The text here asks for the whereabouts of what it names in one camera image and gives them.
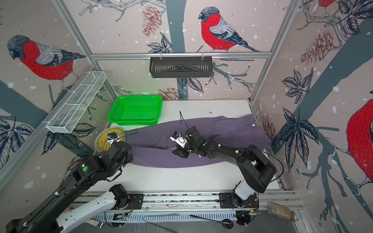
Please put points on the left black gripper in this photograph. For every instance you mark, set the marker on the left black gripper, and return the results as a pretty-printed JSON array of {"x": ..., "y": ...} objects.
[{"x": 130, "y": 157}]

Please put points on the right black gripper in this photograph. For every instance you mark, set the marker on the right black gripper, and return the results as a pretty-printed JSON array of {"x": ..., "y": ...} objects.
[{"x": 182, "y": 152}]

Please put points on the purple trousers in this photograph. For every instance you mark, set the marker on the purple trousers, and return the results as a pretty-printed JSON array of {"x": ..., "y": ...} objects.
[{"x": 151, "y": 145}]

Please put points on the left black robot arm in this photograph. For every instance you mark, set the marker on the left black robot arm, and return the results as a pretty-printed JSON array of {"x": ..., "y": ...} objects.
[{"x": 50, "y": 216}]

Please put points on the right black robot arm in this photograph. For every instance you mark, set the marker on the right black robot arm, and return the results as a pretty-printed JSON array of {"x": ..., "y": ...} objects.
[{"x": 256, "y": 168}]

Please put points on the round woven bamboo tray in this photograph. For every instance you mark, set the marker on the round woven bamboo tray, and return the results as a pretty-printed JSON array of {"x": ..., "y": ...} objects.
[{"x": 101, "y": 143}]

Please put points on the green plastic basket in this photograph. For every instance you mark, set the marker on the green plastic basket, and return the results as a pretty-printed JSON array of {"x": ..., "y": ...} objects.
[{"x": 136, "y": 110}]

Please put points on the black long spoon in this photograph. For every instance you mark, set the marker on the black long spoon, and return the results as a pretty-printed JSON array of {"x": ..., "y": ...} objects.
[{"x": 226, "y": 223}]

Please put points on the black hanging plastic basket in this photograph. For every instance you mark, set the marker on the black hanging plastic basket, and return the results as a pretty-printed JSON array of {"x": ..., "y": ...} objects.
[{"x": 181, "y": 67}]

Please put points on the brown filled plastic bottle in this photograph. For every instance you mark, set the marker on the brown filled plastic bottle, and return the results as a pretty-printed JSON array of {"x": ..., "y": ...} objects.
[{"x": 281, "y": 212}]

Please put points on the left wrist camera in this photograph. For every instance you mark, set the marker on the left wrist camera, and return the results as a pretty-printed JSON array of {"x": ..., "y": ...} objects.
[{"x": 112, "y": 137}]

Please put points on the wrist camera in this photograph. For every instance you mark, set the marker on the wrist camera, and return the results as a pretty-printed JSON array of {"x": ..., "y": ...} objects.
[
  {"x": 177, "y": 137},
  {"x": 112, "y": 137}
]

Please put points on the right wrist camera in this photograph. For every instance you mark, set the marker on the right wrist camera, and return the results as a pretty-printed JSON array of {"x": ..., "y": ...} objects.
[{"x": 177, "y": 137}]

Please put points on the aluminium mounting rail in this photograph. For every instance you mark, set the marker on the aluminium mounting rail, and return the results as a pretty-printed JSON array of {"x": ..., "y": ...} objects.
[{"x": 212, "y": 200}]

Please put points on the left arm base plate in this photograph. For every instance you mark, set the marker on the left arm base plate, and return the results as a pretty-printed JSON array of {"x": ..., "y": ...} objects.
[{"x": 130, "y": 202}]

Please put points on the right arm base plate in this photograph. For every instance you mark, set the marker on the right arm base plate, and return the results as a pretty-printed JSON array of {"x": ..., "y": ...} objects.
[{"x": 230, "y": 201}]

